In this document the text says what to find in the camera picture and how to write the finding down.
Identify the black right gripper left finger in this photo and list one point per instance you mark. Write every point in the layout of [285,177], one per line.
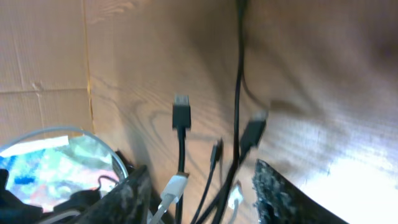
[126,203]

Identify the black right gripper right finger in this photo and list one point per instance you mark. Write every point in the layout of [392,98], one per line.
[281,202]

